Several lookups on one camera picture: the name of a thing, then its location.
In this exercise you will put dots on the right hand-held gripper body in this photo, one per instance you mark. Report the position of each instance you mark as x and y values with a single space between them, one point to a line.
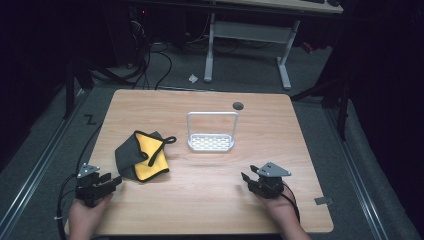
270 185

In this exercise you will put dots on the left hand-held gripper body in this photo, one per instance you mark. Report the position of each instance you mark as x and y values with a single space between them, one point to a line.
89 188

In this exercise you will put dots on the grey and yellow cloth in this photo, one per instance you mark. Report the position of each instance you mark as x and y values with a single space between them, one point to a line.
146 156

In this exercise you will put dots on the person's right hand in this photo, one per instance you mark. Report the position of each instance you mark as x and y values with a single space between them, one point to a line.
283 210

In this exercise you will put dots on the person's left hand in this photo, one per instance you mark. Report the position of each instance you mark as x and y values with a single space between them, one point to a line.
85 220

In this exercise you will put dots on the white metal rack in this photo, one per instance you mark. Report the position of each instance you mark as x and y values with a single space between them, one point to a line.
210 142

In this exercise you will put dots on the grey tape piece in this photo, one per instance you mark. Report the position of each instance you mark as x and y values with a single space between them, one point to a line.
324 200

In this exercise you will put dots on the black round table grommet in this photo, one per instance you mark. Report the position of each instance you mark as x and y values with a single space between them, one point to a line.
238 106

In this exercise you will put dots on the black metal stand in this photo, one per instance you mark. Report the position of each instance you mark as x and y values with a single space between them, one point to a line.
69 90
341 110

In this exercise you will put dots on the white paper scrap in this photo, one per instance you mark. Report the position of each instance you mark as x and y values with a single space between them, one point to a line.
193 78

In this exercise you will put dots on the small red object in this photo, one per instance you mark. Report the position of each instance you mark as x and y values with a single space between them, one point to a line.
307 47

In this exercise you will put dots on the desk with white legs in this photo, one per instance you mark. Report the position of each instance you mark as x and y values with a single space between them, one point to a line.
250 31

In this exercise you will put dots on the dark computer tower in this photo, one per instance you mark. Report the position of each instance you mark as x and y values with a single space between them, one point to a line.
128 33

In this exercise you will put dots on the metal floor rail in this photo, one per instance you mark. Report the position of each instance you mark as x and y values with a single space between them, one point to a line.
40 163
356 173

